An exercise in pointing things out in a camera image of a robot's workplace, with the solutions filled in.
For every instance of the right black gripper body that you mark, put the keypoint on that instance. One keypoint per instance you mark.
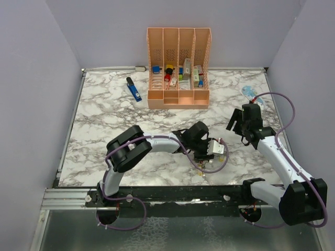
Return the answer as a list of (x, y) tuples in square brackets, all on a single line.
[(244, 127)]

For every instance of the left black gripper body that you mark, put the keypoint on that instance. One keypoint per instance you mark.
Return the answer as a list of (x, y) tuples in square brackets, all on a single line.
[(200, 149)]

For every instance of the red handled key organizer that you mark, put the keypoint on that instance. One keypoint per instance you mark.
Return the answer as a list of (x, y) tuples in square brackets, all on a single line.
[(212, 165)]

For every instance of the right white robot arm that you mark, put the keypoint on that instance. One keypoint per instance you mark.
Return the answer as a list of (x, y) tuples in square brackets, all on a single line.
[(303, 198)]

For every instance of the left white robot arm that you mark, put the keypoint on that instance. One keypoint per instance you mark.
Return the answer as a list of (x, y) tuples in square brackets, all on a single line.
[(126, 150)]

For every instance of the blue white blister pack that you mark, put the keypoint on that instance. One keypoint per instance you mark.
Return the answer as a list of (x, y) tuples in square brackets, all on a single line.
[(249, 92)]

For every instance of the white red box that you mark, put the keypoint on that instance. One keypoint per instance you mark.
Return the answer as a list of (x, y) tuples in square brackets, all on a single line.
[(197, 75)]

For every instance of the pink pencil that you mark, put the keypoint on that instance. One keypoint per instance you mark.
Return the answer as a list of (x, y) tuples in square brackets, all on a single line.
[(172, 83)]

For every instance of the green white box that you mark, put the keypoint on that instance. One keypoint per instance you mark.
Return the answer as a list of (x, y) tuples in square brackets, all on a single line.
[(186, 69)]

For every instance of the red black stamp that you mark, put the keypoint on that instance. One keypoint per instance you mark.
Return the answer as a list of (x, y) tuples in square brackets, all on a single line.
[(168, 74)]

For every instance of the peach plastic desk organizer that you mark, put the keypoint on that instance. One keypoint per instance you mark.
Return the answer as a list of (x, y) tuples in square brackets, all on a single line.
[(172, 46)]

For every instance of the blue stamp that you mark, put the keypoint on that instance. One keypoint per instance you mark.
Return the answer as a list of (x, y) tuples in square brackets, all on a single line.
[(156, 69)]

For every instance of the blue stapler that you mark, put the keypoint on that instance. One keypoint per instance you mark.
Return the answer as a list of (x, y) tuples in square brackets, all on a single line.
[(132, 88)]

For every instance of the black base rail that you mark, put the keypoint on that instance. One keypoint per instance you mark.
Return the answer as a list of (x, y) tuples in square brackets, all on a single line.
[(173, 201)]

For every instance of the white wall plug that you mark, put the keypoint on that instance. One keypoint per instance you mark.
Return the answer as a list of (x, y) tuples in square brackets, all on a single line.
[(140, 68)]

